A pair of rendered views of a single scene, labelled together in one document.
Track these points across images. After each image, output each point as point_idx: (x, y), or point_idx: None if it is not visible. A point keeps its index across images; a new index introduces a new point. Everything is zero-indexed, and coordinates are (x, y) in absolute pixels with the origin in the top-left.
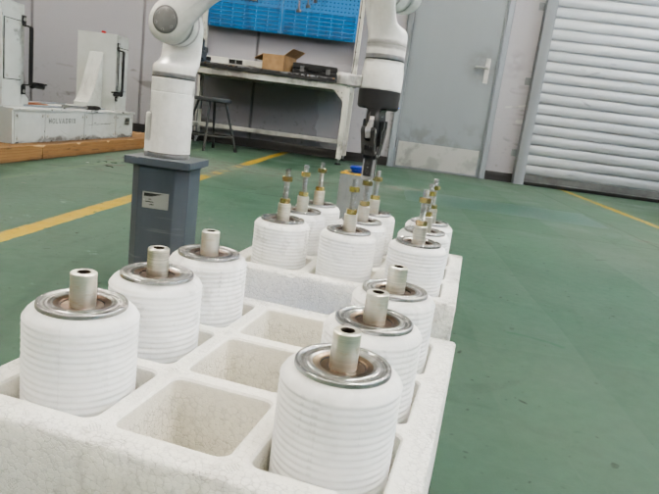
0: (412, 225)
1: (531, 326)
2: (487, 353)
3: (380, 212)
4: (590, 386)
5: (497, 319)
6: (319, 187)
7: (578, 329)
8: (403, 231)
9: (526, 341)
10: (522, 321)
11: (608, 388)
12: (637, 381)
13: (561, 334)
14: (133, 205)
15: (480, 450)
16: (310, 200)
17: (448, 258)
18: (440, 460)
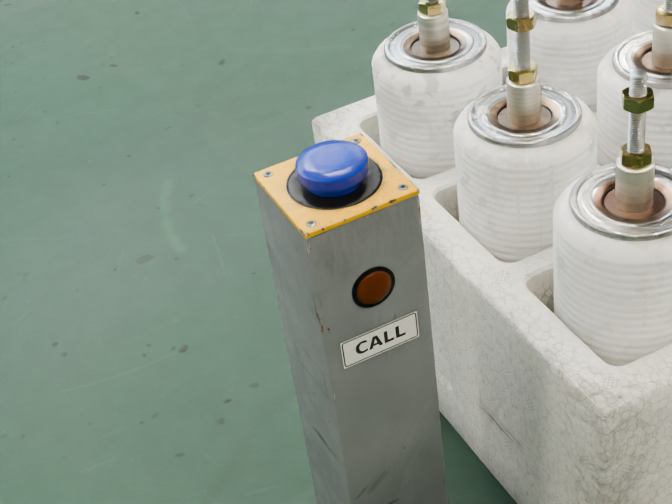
0: (563, 15)
1: (83, 250)
2: None
3: (487, 113)
4: (333, 105)
5: (97, 299)
6: (649, 145)
7: (1, 209)
8: (622, 8)
9: (206, 216)
10: (62, 270)
11: (312, 95)
12: (229, 89)
13: (78, 209)
14: None
15: None
16: (627, 232)
17: (362, 123)
18: None
